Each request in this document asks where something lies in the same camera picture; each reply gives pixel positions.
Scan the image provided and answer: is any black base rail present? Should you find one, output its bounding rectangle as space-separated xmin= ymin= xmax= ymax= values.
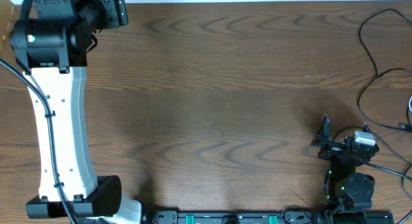
xmin=141 ymin=210 xmax=394 ymax=224

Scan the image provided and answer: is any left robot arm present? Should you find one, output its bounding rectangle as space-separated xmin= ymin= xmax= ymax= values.
xmin=10 ymin=0 xmax=143 ymax=223

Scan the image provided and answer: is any left camera black cable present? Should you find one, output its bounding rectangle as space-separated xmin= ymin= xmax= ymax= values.
xmin=0 ymin=58 xmax=78 ymax=224

